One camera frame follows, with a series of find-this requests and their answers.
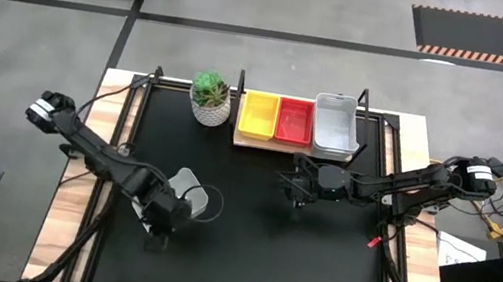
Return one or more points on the small red clip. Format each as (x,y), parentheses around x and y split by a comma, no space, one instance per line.
(373,242)

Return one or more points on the grey metal base plate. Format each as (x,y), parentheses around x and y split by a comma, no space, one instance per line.
(388,199)

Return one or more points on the white patterned plant pot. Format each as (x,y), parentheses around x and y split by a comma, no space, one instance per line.
(210,115)

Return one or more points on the green succulent plant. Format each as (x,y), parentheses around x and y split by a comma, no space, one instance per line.
(210,86)

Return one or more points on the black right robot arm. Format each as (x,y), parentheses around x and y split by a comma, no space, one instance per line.
(407,183)

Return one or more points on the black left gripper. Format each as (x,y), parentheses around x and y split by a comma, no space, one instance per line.
(157,207)

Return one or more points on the white paper sheet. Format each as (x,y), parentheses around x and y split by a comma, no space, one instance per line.
(455,246)

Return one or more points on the black aluminium table frame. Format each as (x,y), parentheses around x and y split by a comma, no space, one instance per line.
(139,80)

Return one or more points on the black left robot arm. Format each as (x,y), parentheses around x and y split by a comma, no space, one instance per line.
(97,157)

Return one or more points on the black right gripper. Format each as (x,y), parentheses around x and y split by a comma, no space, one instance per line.
(331,183)

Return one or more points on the black hazard striped floor mat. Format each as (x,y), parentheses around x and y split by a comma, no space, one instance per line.
(495,38)

